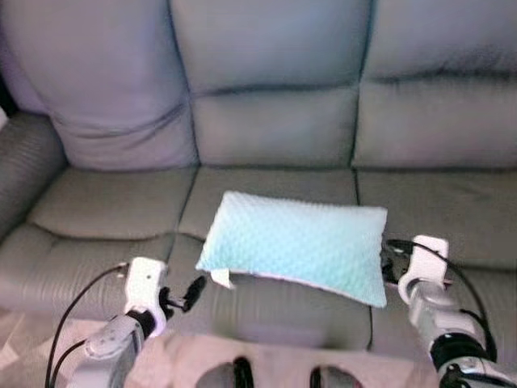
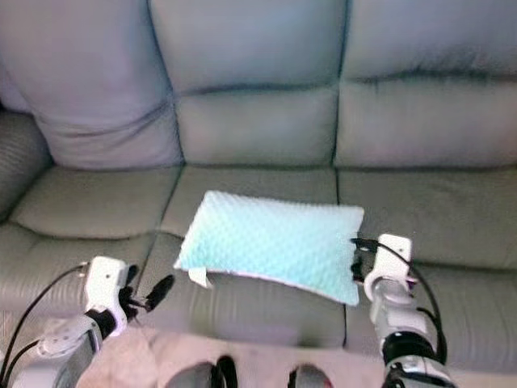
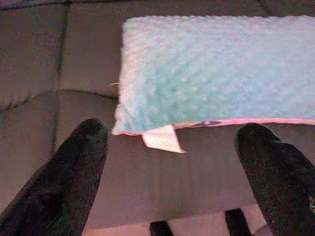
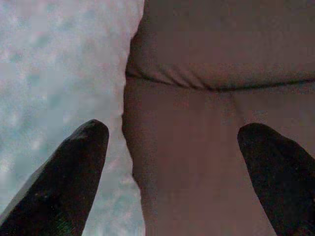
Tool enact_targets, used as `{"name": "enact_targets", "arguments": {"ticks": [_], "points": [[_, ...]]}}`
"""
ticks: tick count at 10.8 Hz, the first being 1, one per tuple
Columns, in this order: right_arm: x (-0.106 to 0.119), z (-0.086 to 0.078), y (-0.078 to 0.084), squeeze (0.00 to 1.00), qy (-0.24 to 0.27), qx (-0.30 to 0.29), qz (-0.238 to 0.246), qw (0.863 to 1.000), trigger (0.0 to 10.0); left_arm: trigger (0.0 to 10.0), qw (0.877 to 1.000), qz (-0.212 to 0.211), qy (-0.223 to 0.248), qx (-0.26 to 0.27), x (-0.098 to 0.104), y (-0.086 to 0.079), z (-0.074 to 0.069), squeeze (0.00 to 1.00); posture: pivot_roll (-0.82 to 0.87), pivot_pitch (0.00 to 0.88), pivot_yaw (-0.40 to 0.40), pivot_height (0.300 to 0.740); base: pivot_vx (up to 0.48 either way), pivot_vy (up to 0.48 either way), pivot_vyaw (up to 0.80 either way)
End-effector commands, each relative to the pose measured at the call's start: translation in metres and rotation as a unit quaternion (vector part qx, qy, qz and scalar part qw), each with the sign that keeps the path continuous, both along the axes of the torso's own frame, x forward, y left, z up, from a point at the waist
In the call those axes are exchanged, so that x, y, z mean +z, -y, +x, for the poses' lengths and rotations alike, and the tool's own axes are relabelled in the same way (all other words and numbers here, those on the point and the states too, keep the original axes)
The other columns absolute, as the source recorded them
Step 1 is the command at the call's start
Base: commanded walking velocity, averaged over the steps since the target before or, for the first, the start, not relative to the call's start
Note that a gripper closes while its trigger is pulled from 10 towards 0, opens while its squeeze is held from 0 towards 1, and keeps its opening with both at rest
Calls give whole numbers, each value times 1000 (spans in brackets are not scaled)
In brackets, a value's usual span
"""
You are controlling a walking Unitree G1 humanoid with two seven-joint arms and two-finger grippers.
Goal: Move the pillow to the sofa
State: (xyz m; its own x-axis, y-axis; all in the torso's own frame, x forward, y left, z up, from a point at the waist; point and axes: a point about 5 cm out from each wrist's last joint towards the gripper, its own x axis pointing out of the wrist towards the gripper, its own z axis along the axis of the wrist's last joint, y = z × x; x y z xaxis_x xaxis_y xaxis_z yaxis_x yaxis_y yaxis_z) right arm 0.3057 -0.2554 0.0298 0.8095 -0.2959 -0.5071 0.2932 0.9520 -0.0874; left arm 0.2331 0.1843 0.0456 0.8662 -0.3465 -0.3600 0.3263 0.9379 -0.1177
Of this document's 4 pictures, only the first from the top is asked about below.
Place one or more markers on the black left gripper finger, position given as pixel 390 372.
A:
pixel 195 291

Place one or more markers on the teal dotted pillow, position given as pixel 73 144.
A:
pixel 299 242

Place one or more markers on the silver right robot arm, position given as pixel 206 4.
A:
pixel 444 331

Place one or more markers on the green leather sofa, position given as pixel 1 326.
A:
pixel 275 121

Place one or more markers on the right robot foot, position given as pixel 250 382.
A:
pixel 335 378

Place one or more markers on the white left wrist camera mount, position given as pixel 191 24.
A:
pixel 145 283

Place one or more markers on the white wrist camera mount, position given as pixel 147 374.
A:
pixel 145 283
pixel 428 259

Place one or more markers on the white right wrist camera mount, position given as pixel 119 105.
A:
pixel 428 259

